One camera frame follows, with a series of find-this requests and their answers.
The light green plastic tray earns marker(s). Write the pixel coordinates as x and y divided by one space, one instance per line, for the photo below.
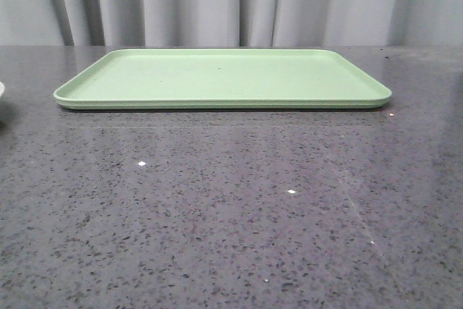
222 78

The grey pleated curtain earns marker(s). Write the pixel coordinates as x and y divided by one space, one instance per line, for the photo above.
263 23

